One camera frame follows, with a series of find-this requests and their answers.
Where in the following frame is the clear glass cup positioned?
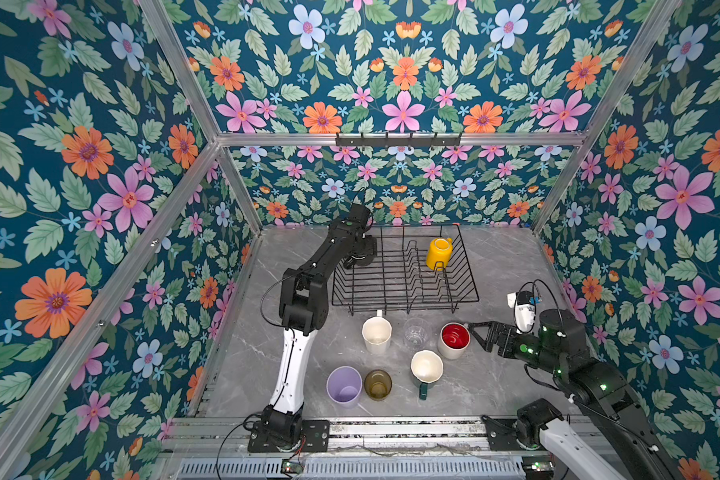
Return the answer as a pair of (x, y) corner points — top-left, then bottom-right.
(404, 318), (430, 350)

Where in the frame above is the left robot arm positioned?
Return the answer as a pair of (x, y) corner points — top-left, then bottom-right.
(257, 204), (377, 451)

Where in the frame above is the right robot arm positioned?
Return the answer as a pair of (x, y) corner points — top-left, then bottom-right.
(465, 309), (682, 479)

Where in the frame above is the cream mug green handle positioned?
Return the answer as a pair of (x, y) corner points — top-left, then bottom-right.
(410, 350), (444, 401)

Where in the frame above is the black wall hook rail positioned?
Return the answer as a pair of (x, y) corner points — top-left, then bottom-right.
(334, 132), (462, 149)

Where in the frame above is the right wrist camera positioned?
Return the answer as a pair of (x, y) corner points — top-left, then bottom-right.
(507, 290), (536, 333)

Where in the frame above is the black wire dish rack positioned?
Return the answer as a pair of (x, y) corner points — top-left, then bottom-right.
(330, 224), (480, 315)

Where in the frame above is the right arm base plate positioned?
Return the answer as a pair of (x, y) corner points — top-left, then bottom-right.
(480, 415), (563, 451)

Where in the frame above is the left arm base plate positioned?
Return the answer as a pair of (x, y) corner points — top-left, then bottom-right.
(247, 420), (331, 454)

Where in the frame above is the lilac plastic cup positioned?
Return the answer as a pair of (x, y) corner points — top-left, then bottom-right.
(326, 366), (363, 408)

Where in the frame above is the red interior white mug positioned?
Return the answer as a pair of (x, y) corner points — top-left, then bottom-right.
(438, 322), (471, 360)

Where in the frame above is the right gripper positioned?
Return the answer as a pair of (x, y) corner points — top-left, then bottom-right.
(466, 322), (564, 378)

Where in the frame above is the black mug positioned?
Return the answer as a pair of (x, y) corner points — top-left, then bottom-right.
(344, 235), (377, 269)

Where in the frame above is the olive green glass cup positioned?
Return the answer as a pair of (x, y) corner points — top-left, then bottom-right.
(363, 369), (393, 401)

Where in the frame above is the cream mug with handle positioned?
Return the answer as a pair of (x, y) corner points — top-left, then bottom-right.
(361, 309), (392, 355)

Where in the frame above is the yellow mug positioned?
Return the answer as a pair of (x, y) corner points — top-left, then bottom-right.
(426, 237), (453, 272)

